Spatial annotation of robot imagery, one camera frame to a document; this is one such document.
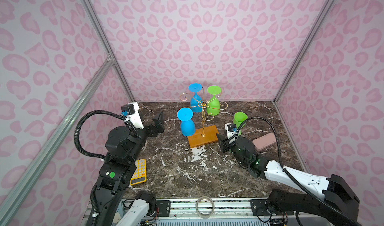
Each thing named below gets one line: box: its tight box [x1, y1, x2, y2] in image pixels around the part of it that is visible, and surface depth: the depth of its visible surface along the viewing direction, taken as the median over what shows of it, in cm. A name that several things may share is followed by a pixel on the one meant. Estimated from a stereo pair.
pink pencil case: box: [252, 132, 277, 151], surface depth 96 cm
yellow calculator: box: [130, 158, 147, 186], surface depth 85 cm
